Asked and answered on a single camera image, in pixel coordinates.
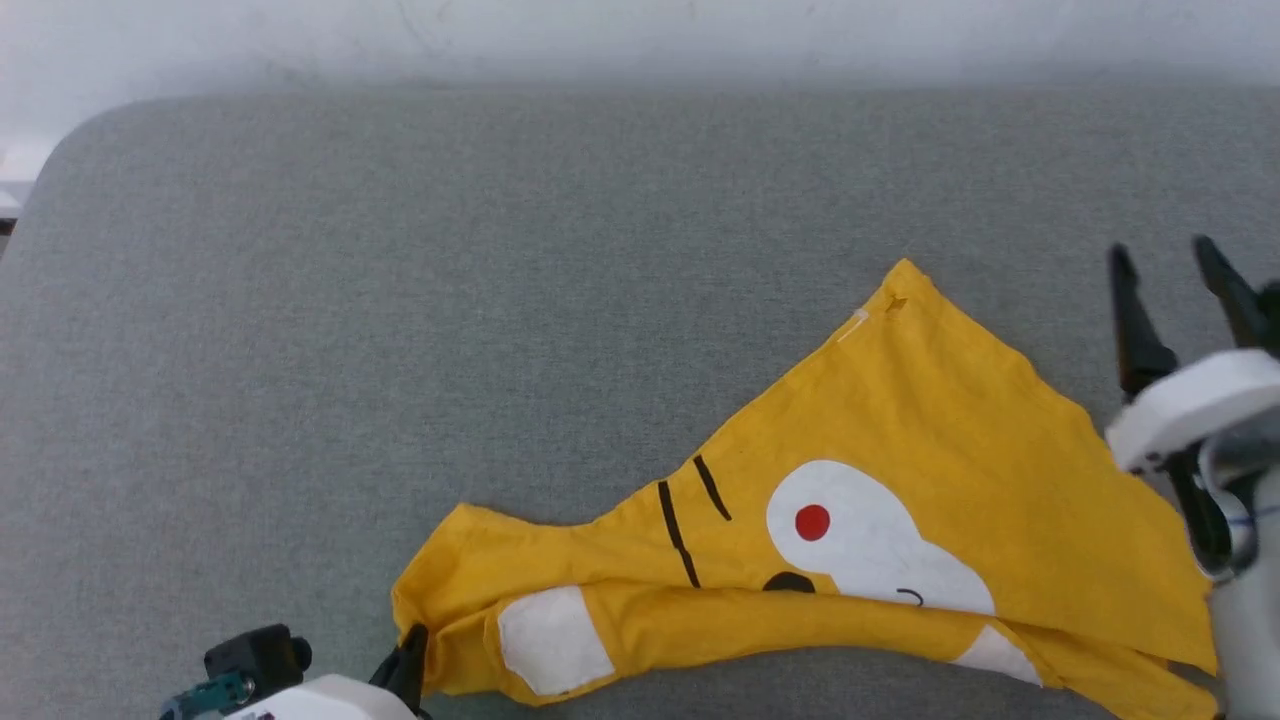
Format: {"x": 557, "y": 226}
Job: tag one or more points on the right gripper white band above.
{"x": 1195, "y": 405}

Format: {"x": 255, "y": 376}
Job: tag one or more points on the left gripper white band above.
{"x": 320, "y": 702}

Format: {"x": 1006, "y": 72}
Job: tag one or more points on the yellow cartoon print garment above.
{"x": 900, "y": 500}

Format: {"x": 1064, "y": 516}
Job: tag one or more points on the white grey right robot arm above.
{"x": 1250, "y": 600}

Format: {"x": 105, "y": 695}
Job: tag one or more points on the grey fabric sofa cushion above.
{"x": 400, "y": 330}

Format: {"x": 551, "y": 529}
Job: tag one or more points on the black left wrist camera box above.
{"x": 255, "y": 655}

